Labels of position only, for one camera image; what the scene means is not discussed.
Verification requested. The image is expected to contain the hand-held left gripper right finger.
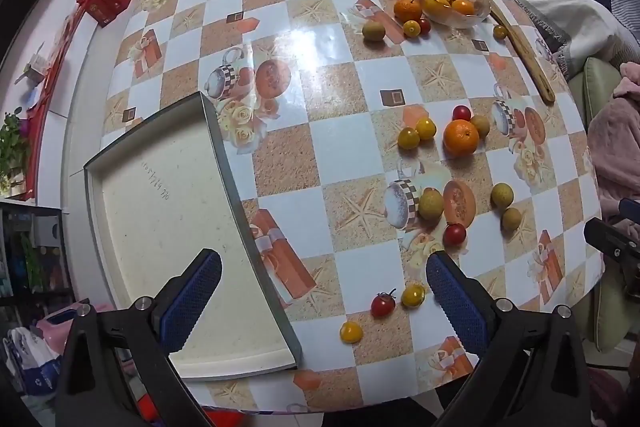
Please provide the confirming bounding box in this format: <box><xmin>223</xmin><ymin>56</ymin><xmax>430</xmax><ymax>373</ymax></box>
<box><xmin>426</xmin><ymin>251</ymin><xmax>591</xmax><ymax>427</ymax></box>

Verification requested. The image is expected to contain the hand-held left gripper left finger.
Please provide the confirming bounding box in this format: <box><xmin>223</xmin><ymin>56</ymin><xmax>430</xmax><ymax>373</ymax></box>
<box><xmin>55</xmin><ymin>248</ymin><xmax>222</xmax><ymax>427</ymax></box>

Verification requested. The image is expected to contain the white shallow tray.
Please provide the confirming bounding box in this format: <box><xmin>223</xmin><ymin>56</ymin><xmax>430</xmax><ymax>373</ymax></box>
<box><xmin>84</xmin><ymin>92</ymin><xmax>302</xmax><ymax>382</ymax></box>

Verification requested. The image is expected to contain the pink fluffy cloth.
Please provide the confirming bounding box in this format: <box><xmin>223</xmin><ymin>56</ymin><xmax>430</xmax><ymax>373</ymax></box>
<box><xmin>586</xmin><ymin>62</ymin><xmax>640</xmax><ymax>218</ymax></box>

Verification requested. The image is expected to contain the pink plastic stool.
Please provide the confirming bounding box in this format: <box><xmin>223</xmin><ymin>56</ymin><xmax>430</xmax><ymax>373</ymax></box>
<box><xmin>36</xmin><ymin>301</ymin><xmax>116</xmax><ymax>357</ymax></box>

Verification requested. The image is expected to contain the orange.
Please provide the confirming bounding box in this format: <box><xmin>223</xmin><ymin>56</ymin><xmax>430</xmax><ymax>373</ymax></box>
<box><xmin>393</xmin><ymin>0</ymin><xmax>424</xmax><ymax>24</ymax></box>
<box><xmin>443</xmin><ymin>119</ymin><xmax>480</xmax><ymax>158</ymax></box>

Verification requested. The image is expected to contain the dark storage shelf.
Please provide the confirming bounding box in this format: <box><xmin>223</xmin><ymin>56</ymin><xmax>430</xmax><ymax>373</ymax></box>
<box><xmin>0</xmin><ymin>199</ymin><xmax>76</xmax><ymax>308</ymax></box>

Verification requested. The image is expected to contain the white plastic bag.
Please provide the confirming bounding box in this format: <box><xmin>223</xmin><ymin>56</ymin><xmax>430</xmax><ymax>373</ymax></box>
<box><xmin>4</xmin><ymin>327</ymin><xmax>63</xmax><ymax>399</ymax></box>

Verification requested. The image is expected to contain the long wooden spatula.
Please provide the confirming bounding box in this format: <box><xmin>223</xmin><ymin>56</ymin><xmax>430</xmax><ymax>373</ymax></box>
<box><xmin>405</xmin><ymin>0</ymin><xmax>556</xmax><ymax>104</ymax></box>

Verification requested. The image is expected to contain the white fringed blanket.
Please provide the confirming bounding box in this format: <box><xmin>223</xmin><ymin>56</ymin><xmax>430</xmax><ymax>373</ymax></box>
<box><xmin>477</xmin><ymin>0</ymin><xmax>623</xmax><ymax>80</ymax></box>

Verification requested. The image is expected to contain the green potted plant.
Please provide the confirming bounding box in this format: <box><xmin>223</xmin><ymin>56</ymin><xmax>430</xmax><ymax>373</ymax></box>
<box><xmin>0</xmin><ymin>107</ymin><xmax>32</xmax><ymax>198</ymax></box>

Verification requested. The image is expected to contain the small cardboard box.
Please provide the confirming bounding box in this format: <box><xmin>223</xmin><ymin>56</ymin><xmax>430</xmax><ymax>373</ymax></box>
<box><xmin>14</xmin><ymin>53</ymin><xmax>52</xmax><ymax>86</ymax></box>

